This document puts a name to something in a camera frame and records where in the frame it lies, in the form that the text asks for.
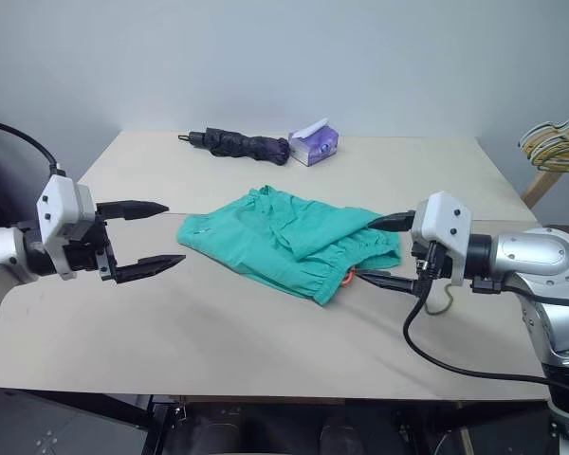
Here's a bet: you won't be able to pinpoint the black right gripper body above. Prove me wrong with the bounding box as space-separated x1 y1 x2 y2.
410 239 450 286

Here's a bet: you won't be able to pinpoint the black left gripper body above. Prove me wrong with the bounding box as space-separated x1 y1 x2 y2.
51 202 124 285

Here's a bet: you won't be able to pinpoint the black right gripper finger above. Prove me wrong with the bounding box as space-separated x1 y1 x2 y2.
367 211 416 234
355 268 429 298

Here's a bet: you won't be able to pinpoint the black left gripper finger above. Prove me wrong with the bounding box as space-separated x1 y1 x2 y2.
115 254 187 286
97 199 171 222

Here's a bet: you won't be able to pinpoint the olive wire hanger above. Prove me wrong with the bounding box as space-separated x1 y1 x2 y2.
424 282 455 317

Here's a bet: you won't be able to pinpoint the green shorts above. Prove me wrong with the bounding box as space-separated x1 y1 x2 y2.
176 184 403 308

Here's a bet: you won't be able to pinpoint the wooden hanger rack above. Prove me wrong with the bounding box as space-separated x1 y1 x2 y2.
518 126 569 212

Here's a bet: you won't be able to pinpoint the purple tissue box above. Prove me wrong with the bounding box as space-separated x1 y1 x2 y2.
287 128 340 168

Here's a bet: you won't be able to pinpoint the white tissue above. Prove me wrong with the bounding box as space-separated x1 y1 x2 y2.
291 118 331 141

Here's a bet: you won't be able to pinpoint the folded dark purple umbrella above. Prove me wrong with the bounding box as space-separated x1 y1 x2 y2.
178 126 291 167

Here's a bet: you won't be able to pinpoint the grey panel with screws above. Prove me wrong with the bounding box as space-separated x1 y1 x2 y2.
0 386 151 455

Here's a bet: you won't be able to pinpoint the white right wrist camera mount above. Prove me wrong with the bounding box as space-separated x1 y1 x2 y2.
410 191 475 288

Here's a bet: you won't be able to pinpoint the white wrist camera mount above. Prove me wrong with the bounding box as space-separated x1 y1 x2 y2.
36 173 99 281
410 191 475 288

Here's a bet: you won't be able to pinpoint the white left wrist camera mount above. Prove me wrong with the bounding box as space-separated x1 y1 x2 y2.
36 173 99 281

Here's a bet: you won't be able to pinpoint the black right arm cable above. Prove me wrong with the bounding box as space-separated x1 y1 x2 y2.
402 241 556 388

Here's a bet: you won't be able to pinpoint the black table frame post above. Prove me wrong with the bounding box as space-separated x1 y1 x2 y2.
147 395 190 455

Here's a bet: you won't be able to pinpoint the pale green coated wire hanger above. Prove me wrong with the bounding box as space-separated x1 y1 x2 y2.
530 141 569 174

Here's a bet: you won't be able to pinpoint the yellow coated wire hanger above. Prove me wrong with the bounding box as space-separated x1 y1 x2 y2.
523 132 569 162

